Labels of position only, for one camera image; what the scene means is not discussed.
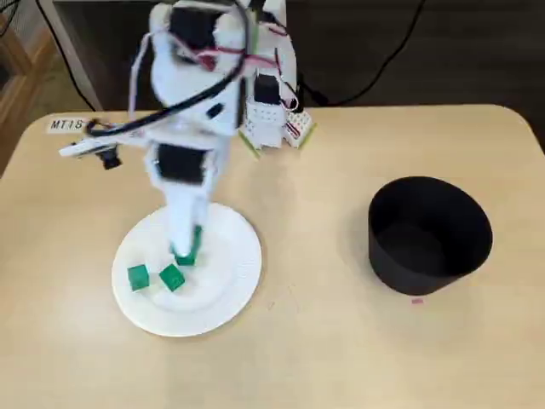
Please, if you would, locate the wooden furniture frame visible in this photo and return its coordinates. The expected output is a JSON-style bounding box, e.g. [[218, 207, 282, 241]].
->
[[0, 12, 56, 178]]

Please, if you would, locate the black cup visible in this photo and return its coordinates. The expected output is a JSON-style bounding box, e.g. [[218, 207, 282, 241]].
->
[[368, 176, 494, 296]]

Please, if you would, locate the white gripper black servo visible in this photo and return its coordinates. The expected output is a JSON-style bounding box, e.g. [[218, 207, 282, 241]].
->
[[144, 135, 233, 259]]

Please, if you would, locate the white label sticker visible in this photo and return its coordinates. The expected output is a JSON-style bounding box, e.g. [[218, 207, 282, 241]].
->
[[45, 118, 97, 134]]

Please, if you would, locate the white paper plate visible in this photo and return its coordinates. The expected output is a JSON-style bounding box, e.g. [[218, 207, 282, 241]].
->
[[111, 202, 263, 337]]

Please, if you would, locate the thin black power cable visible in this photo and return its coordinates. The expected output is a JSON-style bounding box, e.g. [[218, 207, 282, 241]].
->
[[36, 0, 101, 112], [297, 0, 427, 107]]

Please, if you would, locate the thick black camera cable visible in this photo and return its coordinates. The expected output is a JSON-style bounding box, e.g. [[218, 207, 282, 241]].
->
[[87, 0, 259, 137]]

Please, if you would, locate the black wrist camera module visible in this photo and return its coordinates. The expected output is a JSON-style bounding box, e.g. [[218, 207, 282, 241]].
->
[[87, 142, 124, 171]]

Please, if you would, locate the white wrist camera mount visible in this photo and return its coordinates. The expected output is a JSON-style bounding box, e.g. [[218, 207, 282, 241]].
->
[[57, 130, 150, 161]]

